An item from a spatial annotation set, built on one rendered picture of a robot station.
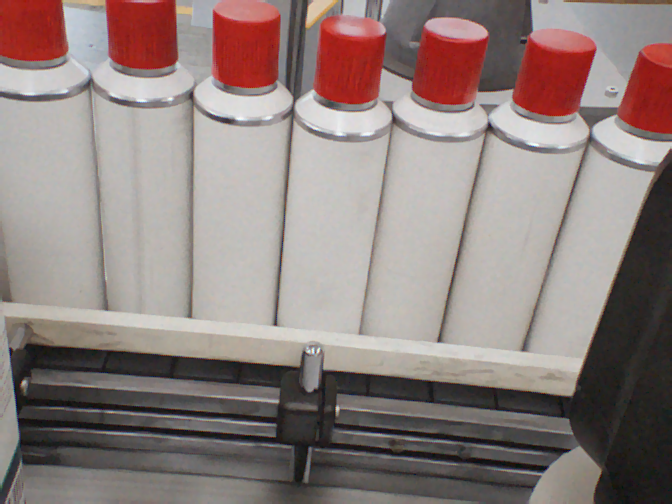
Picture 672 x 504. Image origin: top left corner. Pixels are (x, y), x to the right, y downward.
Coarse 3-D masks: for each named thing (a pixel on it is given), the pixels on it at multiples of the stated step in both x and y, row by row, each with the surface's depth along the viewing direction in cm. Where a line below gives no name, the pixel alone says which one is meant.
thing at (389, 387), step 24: (48, 360) 49; (72, 360) 49; (96, 360) 50; (120, 360) 50; (144, 360) 50; (168, 360) 50; (192, 360) 50; (216, 360) 51; (264, 384) 50; (360, 384) 50; (384, 384) 50; (408, 384) 51; (432, 384) 51; (456, 384) 51; (480, 408) 50; (504, 408) 50; (528, 408) 50; (552, 408) 50
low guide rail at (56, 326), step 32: (32, 320) 47; (64, 320) 47; (96, 320) 47; (128, 320) 47; (160, 320) 48; (192, 320) 48; (160, 352) 48; (192, 352) 48; (224, 352) 48; (256, 352) 48; (288, 352) 48; (352, 352) 48; (384, 352) 48; (416, 352) 48; (448, 352) 48; (480, 352) 48; (512, 352) 49; (480, 384) 49; (512, 384) 49; (544, 384) 49
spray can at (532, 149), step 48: (528, 48) 42; (576, 48) 41; (528, 96) 43; (576, 96) 42; (528, 144) 43; (576, 144) 43; (480, 192) 46; (528, 192) 44; (480, 240) 47; (528, 240) 46; (480, 288) 48; (528, 288) 48; (480, 336) 50
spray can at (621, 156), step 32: (640, 64) 41; (640, 96) 42; (608, 128) 44; (640, 128) 42; (608, 160) 43; (640, 160) 42; (576, 192) 45; (608, 192) 43; (640, 192) 43; (576, 224) 46; (608, 224) 44; (576, 256) 46; (608, 256) 45; (544, 288) 49; (576, 288) 47; (608, 288) 46; (544, 320) 50; (576, 320) 48; (544, 352) 50; (576, 352) 49
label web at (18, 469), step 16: (0, 304) 28; (0, 320) 28; (0, 336) 28; (0, 352) 28; (0, 368) 29; (0, 384) 29; (0, 400) 29; (0, 416) 29; (16, 416) 31; (0, 432) 29; (16, 432) 31; (0, 448) 29; (16, 448) 31; (0, 464) 30; (16, 464) 32; (0, 480) 30; (16, 480) 32; (0, 496) 30; (16, 496) 32
